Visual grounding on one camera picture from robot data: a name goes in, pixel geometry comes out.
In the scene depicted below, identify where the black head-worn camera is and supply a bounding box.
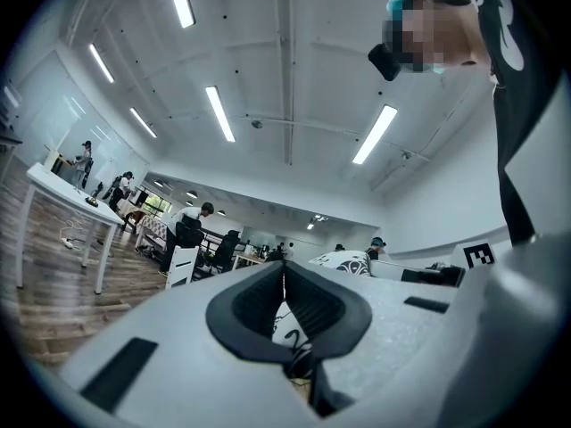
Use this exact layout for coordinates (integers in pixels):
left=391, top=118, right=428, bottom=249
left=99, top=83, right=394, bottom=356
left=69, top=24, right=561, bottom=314
left=367, top=42, right=402, bottom=83

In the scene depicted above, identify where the white wooden chair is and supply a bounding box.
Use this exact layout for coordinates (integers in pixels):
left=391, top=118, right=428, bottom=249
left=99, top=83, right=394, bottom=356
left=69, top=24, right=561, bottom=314
left=164, top=244, right=201, bottom=290

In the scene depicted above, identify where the white black floral cushion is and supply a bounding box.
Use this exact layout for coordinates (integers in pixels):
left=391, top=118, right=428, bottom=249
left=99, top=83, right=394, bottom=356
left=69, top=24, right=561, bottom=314
left=270, top=250, right=374, bottom=379

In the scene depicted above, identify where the table with checkered cloth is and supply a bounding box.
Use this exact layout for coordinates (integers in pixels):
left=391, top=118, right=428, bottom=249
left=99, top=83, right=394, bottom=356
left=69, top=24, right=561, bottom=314
left=133, top=214, right=170, bottom=260

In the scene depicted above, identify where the small wooden top table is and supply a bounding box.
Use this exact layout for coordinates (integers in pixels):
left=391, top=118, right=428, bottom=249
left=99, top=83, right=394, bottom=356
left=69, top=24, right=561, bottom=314
left=51, top=156, right=77, bottom=182

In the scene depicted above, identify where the white metal-legged table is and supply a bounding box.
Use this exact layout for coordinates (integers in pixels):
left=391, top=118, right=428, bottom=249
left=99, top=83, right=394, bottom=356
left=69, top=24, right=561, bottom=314
left=15, top=161, right=126, bottom=296

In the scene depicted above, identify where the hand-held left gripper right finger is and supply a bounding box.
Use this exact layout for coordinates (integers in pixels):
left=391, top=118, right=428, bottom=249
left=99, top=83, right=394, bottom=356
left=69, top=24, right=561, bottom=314
left=284, top=259, right=481, bottom=420

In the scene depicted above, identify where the black office chair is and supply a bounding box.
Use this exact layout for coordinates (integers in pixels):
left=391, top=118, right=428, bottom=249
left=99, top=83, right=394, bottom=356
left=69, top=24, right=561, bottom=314
left=175, top=218, right=206, bottom=251
left=208, top=228, right=242, bottom=278

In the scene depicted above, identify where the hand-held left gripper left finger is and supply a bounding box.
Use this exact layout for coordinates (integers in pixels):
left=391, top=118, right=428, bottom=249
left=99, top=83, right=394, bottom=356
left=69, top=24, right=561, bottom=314
left=59, top=259, right=323, bottom=428

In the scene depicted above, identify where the table with beige cloth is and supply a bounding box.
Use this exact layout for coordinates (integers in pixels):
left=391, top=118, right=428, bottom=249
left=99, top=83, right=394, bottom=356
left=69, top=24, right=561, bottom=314
left=118, top=197, right=147, bottom=234

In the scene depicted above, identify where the person's black white shirt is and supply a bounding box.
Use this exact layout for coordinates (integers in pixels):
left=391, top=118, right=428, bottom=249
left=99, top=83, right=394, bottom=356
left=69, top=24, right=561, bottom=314
left=466, top=0, right=561, bottom=245

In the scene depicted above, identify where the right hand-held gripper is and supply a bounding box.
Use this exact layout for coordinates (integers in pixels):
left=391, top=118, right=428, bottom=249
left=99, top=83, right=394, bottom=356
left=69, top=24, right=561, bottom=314
left=449, top=237, right=514, bottom=270

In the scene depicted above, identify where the teal hair scrunchie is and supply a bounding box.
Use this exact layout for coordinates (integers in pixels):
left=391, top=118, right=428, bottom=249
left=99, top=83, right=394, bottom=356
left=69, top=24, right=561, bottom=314
left=385, top=0, right=418, bottom=22

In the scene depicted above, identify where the person's head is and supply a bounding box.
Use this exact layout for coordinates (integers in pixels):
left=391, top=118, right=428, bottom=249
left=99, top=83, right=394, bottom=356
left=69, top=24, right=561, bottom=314
left=382, top=0, right=492, bottom=76

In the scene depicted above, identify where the dark top desk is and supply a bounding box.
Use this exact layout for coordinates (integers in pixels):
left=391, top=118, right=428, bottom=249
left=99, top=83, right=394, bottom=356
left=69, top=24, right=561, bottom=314
left=0, top=127, right=24, bottom=151

